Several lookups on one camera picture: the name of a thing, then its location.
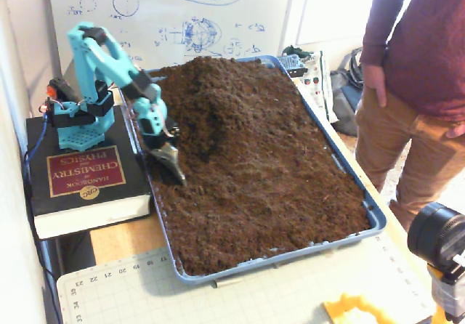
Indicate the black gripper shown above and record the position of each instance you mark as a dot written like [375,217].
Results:
[157,144]

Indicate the brown soil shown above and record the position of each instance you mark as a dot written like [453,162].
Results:
[254,164]

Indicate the teal robot arm with base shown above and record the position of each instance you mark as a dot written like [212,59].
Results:
[109,62]

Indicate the person's right forearm maroon sleeve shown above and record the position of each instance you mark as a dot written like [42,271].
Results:
[381,22]

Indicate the person's right hand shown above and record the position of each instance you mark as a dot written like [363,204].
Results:
[374,80]

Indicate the person's left hand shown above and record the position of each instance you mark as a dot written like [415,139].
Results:
[457,131]

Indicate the black chemistry physics handbook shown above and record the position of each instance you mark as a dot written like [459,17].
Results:
[87,171]

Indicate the short metal bar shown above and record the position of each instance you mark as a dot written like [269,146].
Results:
[227,283]

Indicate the whiteboard with blue drawings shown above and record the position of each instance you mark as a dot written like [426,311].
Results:
[163,11]

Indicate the grey gridded cutting mat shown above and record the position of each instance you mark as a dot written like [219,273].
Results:
[254,302]

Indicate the white electronics box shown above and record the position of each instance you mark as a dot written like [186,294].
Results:
[319,84]

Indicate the grey backpack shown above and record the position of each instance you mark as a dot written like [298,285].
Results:
[345,99]

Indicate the blue plastic tray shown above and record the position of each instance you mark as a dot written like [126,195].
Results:
[378,226]

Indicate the yellow plastic part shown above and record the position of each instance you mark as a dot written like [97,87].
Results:
[348,307]

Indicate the person maroon sweater tan trousers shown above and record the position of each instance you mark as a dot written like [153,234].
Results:
[428,66]

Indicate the black camera lens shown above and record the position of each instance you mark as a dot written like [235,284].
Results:
[436,233]

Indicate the yellow grey camera stand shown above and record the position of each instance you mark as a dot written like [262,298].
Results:
[447,295]

